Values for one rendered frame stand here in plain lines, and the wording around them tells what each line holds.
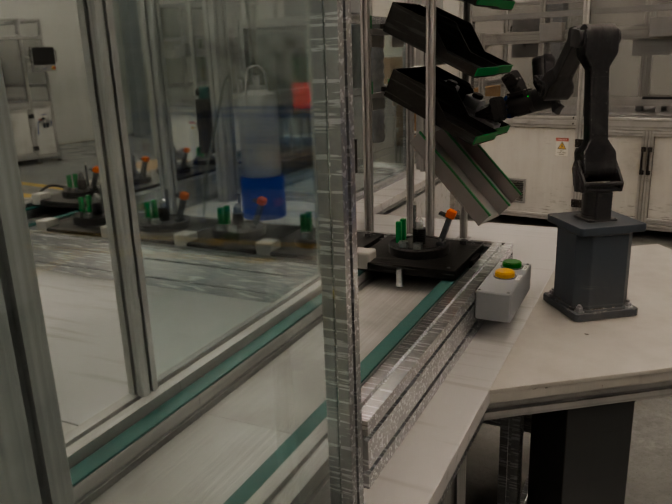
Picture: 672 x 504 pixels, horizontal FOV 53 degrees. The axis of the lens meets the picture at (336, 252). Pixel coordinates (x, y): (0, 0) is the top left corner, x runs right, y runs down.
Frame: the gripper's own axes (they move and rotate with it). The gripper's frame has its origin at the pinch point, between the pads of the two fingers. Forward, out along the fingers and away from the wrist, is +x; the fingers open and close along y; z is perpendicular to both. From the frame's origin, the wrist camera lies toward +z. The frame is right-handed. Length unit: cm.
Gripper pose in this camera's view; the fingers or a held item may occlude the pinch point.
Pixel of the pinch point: (491, 111)
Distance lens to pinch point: 186.6
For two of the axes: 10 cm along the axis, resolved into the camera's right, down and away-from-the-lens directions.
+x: -7.8, 1.0, 6.2
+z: -2.3, -9.6, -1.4
